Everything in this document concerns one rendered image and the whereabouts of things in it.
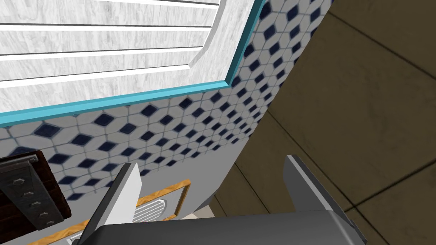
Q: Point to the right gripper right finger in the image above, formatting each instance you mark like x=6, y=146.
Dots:
x=308, y=190

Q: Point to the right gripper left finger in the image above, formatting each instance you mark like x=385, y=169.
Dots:
x=122, y=200

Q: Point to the wood framed white cabinet door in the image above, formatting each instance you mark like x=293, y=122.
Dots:
x=155, y=207

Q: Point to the dark brown knife block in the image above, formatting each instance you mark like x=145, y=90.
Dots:
x=29, y=195

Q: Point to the white louvered cabinet door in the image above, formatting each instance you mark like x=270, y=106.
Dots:
x=112, y=54

